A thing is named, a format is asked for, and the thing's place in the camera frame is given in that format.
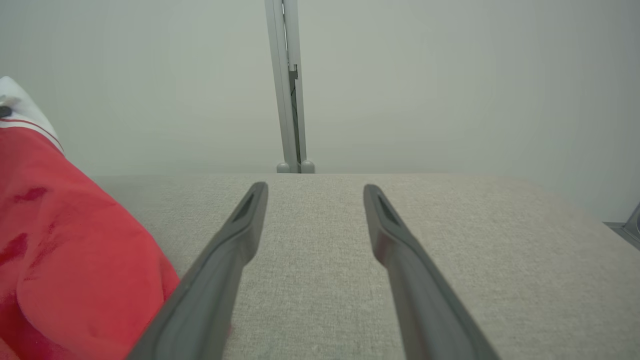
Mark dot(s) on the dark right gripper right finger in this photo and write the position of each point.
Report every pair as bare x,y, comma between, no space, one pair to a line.
425,300

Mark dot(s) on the red basketball jersey white trim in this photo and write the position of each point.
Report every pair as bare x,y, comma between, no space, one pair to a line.
75,250

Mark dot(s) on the grey metal floor rail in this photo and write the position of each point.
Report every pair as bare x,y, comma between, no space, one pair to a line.
627,234

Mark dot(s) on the grey cylinder post foot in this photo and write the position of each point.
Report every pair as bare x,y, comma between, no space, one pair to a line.
283,168
307,167

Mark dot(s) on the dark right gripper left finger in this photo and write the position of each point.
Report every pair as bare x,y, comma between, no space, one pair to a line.
210,290

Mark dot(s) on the grey metal partition post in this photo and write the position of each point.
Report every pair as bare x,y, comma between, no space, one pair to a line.
287,100

